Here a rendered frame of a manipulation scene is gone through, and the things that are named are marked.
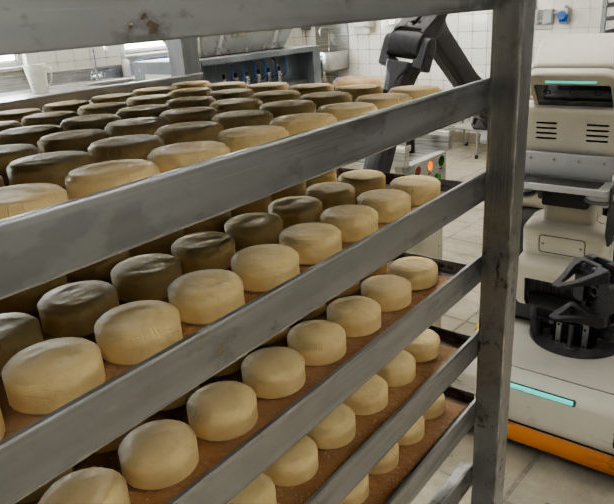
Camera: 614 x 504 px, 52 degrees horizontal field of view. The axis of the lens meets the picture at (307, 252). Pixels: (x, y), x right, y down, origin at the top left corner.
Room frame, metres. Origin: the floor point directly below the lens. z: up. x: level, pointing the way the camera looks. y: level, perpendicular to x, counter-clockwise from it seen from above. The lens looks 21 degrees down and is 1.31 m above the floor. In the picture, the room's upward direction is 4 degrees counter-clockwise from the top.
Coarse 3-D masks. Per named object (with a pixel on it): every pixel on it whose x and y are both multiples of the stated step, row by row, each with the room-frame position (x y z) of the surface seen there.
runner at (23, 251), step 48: (432, 96) 0.51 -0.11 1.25; (480, 96) 0.59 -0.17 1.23; (288, 144) 0.37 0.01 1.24; (336, 144) 0.41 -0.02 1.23; (384, 144) 0.45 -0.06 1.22; (96, 192) 0.27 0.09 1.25; (144, 192) 0.28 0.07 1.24; (192, 192) 0.31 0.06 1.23; (240, 192) 0.33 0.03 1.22; (0, 240) 0.23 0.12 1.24; (48, 240) 0.24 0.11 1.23; (96, 240) 0.26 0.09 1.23; (144, 240) 0.28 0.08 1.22; (0, 288) 0.23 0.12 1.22
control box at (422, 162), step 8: (440, 152) 2.10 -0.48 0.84; (416, 160) 2.01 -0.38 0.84; (424, 160) 2.01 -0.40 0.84; (432, 160) 2.04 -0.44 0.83; (408, 168) 1.94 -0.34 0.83; (416, 168) 1.96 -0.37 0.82; (424, 168) 2.00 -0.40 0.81; (432, 168) 2.04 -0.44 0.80; (440, 168) 2.09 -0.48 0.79; (432, 176) 2.04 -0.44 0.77
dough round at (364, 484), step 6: (366, 480) 0.49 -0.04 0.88; (360, 486) 0.48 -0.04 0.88; (366, 486) 0.48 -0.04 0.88; (354, 492) 0.48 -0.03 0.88; (360, 492) 0.48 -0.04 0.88; (366, 492) 0.48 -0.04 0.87; (348, 498) 0.47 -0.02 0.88; (354, 498) 0.47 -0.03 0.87; (360, 498) 0.48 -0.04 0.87; (366, 498) 0.48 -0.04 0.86
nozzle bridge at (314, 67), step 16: (288, 48) 2.67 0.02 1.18; (304, 48) 2.69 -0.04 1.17; (144, 64) 2.39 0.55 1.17; (160, 64) 2.33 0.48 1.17; (208, 64) 2.28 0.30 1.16; (224, 64) 2.46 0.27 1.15; (256, 64) 2.59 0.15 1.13; (272, 64) 2.66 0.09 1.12; (288, 64) 2.74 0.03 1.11; (304, 64) 2.76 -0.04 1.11; (320, 64) 2.77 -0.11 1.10; (144, 80) 2.40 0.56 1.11; (208, 80) 2.39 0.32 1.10; (240, 80) 2.52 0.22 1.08; (272, 80) 2.66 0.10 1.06; (288, 80) 2.73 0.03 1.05; (304, 80) 2.74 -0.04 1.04; (320, 80) 2.76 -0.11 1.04
